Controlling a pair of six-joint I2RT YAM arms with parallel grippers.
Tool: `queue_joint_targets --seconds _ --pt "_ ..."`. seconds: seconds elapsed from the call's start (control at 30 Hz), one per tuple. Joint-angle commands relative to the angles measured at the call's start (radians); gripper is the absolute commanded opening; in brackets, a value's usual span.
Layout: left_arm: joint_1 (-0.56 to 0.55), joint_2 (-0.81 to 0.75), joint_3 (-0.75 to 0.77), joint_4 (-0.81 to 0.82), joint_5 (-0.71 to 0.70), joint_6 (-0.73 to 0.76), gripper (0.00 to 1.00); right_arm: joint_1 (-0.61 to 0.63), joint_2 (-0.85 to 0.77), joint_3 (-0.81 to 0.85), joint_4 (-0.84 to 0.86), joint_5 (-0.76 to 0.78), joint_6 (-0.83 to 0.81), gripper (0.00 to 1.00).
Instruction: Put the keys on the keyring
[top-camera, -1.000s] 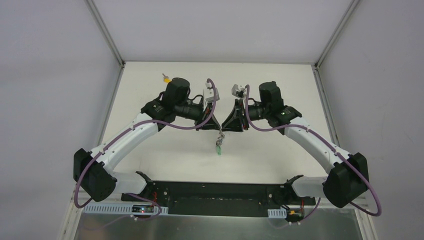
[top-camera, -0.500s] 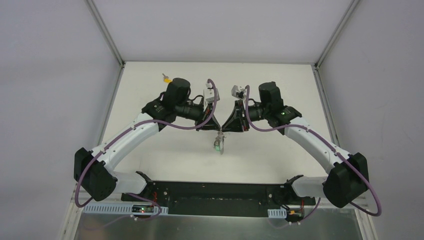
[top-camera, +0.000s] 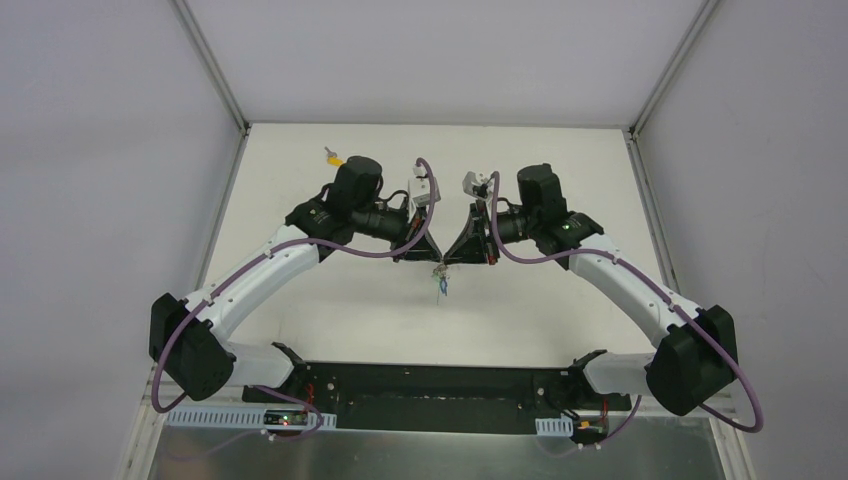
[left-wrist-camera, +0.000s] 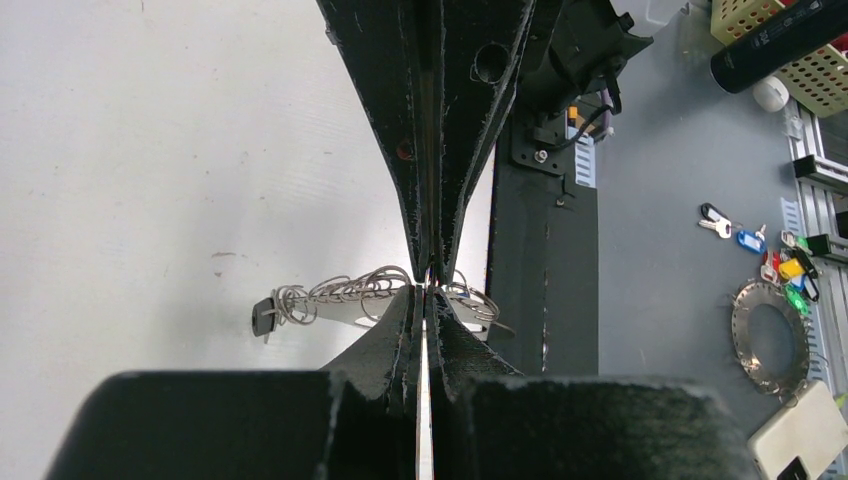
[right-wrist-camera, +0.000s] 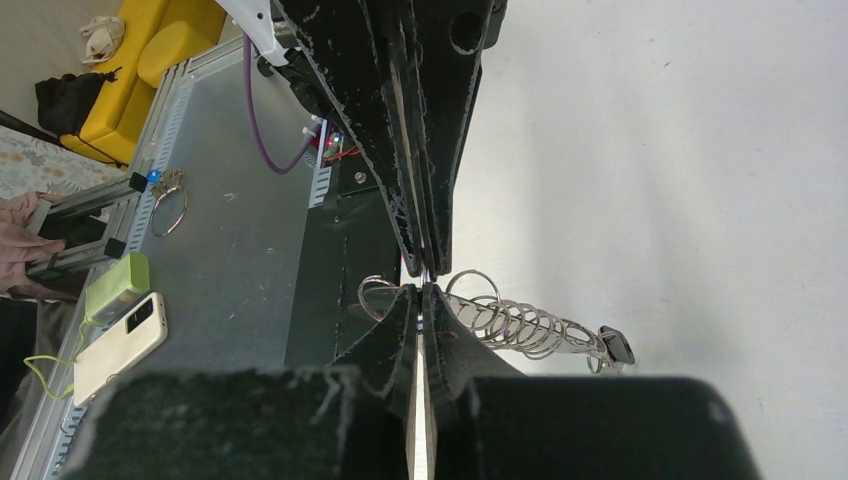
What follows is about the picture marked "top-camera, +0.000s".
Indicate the white slotted cable duct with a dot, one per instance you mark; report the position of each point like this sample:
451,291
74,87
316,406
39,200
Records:
274,419
554,427

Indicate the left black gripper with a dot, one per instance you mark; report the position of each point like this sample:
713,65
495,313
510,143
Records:
411,234

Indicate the left white slotted cable duct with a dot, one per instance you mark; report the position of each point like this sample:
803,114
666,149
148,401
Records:
274,419

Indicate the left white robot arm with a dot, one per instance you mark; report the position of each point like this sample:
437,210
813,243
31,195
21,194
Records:
190,337

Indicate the yellow tagged key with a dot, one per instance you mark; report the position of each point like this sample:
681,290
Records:
332,158

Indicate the right white slotted cable duct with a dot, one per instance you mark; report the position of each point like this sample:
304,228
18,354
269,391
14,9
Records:
554,427

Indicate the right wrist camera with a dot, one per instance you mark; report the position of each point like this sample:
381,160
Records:
478,185

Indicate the metal keyring carabiner plate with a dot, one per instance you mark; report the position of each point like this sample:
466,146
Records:
440,275

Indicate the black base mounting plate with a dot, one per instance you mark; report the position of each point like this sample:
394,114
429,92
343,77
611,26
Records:
445,399

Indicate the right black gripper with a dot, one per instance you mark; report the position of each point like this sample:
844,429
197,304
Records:
484,233

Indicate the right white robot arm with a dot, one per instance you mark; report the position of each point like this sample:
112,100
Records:
694,352

